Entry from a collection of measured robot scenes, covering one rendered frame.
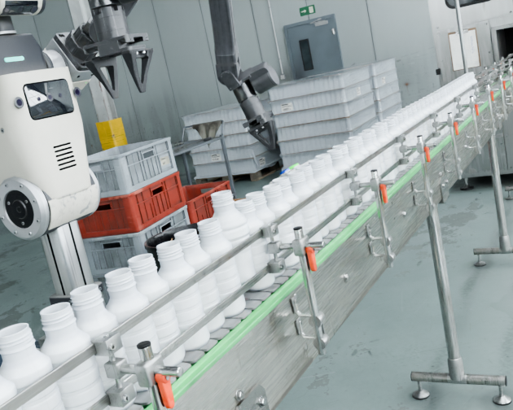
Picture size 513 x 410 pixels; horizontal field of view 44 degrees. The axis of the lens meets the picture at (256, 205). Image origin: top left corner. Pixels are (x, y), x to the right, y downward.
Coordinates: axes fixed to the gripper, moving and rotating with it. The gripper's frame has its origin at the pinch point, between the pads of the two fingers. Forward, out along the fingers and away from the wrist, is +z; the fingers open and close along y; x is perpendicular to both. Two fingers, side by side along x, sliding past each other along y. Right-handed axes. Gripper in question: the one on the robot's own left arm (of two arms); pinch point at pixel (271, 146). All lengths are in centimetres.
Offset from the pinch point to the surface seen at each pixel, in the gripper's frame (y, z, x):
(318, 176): -29.5, 11.2, -16.6
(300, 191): -41.4, 11.8, -14.7
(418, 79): 982, -6, 29
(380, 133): 17.4, 10.3, -25.9
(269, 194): -53, 9, -12
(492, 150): 213, 54, -47
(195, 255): -82, 11, -7
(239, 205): -64, 8, -11
